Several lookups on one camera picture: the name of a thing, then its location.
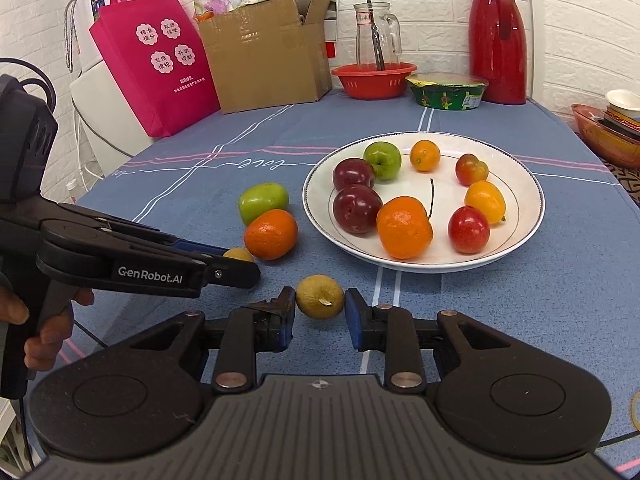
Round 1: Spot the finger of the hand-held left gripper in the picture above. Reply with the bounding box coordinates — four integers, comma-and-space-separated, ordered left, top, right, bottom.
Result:
40, 202, 230, 260
35, 219, 262, 301

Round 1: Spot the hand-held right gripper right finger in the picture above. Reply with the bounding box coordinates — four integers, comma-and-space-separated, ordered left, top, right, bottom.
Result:
344, 287, 524, 391

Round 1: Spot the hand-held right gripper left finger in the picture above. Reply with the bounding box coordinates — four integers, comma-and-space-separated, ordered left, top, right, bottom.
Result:
117, 286, 297, 394

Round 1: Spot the green apple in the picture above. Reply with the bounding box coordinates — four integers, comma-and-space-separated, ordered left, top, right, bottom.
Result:
363, 141, 403, 181
238, 183, 290, 227

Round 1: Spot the large orange with stem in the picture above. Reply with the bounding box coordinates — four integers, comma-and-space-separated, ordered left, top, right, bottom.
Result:
376, 178, 436, 260

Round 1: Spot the dark red plum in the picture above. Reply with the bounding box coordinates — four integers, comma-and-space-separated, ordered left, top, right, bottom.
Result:
332, 157, 377, 192
332, 184, 384, 235

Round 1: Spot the small red tomato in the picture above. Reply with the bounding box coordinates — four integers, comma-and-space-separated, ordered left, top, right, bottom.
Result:
447, 205, 491, 255

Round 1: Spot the small orange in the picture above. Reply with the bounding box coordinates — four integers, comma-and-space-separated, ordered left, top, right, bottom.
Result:
464, 180, 507, 225
409, 139, 442, 173

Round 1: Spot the small red yellow apple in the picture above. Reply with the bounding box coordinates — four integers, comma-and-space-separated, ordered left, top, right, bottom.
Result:
454, 153, 490, 187

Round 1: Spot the white round plate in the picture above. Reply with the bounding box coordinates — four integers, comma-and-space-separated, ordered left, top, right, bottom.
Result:
302, 131, 546, 274

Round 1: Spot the person's left hand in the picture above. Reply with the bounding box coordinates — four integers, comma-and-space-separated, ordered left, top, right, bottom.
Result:
0, 282, 96, 373

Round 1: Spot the white appliance cabinet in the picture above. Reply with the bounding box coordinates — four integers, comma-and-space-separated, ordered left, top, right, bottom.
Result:
69, 60, 153, 178

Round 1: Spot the pink tote bag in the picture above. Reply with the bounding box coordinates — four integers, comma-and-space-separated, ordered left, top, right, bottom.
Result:
89, 0, 221, 138

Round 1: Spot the white water purifier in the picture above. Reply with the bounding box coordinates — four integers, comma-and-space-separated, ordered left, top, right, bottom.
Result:
64, 0, 123, 73

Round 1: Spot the cardboard box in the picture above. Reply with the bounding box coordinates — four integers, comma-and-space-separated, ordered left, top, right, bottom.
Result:
197, 0, 334, 115

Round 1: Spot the red plastic basket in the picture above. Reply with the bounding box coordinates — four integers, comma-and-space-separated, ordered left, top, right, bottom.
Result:
331, 62, 418, 100

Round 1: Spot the green instant noodle bowl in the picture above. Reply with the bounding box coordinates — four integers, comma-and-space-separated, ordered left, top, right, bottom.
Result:
405, 73, 489, 111

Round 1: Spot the glass pitcher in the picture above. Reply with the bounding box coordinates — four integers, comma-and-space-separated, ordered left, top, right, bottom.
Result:
353, 2, 402, 70

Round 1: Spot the metal stirring stick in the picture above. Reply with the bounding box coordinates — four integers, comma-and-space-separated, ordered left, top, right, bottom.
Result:
364, 0, 386, 72

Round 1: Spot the red thermos jug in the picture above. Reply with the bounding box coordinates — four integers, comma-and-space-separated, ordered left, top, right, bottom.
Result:
468, 0, 528, 106

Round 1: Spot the dark patterned container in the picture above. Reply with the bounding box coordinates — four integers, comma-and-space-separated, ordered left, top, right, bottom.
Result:
602, 107, 640, 142

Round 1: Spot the white cup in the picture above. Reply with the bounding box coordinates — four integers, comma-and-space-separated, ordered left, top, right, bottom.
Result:
606, 89, 640, 121

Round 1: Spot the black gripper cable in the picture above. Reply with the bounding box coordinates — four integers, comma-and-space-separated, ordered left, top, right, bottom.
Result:
0, 56, 56, 111

